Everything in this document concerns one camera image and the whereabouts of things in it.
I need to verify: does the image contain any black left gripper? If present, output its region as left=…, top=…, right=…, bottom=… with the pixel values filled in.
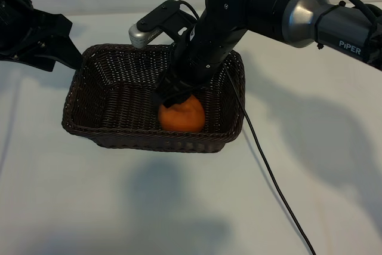
left=0, top=0, right=84, bottom=73

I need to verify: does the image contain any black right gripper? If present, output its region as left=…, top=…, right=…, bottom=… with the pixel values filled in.
left=151, top=26, right=236, bottom=109

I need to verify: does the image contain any orange fruit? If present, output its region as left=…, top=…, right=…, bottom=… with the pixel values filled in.
left=157, top=95, right=206, bottom=133

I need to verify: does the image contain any dark brown wicker basket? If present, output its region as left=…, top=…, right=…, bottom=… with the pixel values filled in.
left=61, top=43, right=247, bottom=153

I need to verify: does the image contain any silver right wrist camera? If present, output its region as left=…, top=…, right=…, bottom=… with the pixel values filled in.
left=128, top=0, right=198, bottom=49

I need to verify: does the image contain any black right camera cable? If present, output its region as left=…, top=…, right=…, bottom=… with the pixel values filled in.
left=178, top=0, right=317, bottom=255

